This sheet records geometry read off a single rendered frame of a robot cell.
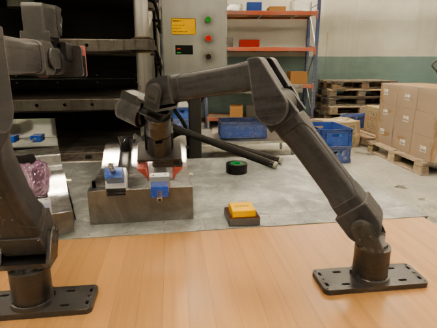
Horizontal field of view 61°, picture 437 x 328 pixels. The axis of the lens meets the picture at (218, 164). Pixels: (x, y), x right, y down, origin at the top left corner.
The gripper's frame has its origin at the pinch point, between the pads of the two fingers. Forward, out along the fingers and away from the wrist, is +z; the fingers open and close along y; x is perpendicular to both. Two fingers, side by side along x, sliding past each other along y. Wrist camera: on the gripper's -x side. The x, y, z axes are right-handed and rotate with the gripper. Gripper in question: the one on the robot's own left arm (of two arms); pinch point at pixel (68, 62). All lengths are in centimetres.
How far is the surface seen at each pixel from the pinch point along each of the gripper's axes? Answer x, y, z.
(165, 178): 28.6, -22.0, -4.9
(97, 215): 37.3, -4.8, -5.8
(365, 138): 97, -303, 406
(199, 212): 40, -31, -1
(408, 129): 69, -300, 307
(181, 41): -11, -30, 80
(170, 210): 37.0, -22.8, -5.4
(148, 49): -7, -15, 66
